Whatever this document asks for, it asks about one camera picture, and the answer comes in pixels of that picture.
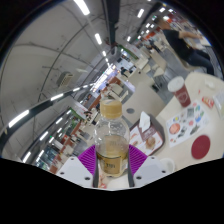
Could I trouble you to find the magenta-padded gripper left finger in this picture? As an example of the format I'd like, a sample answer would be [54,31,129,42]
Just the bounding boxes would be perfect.
[55,144,99,189]

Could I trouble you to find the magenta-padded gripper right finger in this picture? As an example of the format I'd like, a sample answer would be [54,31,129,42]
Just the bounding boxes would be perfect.
[127,144,168,188]

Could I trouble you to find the clear bottle with yellow cap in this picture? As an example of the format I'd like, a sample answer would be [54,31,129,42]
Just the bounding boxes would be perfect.
[93,99,131,178]

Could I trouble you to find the white crumpled napkin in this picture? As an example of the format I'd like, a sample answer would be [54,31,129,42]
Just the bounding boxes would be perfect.
[138,110,152,132]

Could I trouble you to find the colourful printed leaflet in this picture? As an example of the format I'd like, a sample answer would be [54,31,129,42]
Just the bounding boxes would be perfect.
[165,103,211,148]

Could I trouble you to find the ceiling lights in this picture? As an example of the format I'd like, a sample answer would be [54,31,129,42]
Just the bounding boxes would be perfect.
[6,0,174,164]

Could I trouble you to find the red paper cup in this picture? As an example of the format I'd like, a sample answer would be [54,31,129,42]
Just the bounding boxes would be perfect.
[167,75,192,108]

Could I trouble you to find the beige canteen chairs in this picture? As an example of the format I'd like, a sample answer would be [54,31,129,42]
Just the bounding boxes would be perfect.
[106,56,168,103]

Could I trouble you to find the red sauce packet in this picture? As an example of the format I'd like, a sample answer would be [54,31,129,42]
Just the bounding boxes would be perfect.
[201,95,215,109]

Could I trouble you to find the ceiling air conditioner unit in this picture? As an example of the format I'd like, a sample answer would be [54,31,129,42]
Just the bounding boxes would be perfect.
[56,71,74,88]

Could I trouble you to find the small white crumpled wrapper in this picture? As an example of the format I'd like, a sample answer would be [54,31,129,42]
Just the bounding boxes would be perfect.
[204,79,216,90]

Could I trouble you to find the person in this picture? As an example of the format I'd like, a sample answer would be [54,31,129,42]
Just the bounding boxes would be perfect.
[156,16,216,76]

